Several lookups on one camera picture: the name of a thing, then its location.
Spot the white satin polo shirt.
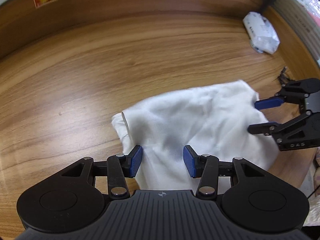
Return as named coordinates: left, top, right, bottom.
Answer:
left=112, top=80, right=279, bottom=191

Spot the white tissue pack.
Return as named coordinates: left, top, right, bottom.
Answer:
left=242, top=11, right=280, bottom=54

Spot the black cable bundle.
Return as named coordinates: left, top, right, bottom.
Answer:
left=277, top=65, right=297, bottom=84

